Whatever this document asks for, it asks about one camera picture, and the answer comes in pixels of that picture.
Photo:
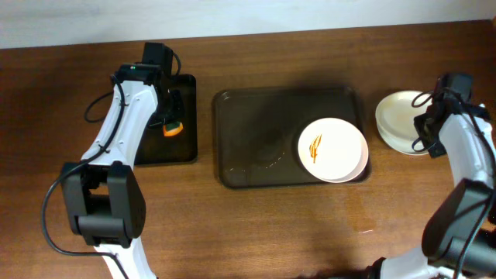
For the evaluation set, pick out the large brown tray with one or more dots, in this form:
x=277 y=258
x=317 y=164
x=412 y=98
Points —
x=257 y=131

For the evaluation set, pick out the white plate back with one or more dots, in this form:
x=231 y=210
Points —
x=395 y=114

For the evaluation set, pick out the small black tray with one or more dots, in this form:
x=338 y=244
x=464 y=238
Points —
x=155 y=148

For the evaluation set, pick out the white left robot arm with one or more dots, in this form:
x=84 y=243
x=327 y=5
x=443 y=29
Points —
x=104 y=203

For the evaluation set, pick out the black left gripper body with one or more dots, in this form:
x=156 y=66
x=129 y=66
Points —
x=173 y=112

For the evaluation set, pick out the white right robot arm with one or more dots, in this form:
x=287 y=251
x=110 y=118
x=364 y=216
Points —
x=454 y=243

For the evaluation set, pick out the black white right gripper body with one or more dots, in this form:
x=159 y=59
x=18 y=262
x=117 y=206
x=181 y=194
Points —
x=428 y=132

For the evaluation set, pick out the white plate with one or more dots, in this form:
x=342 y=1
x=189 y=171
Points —
x=395 y=114
x=401 y=145
x=333 y=150

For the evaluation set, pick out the green orange sponge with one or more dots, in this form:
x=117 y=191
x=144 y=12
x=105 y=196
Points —
x=172 y=129

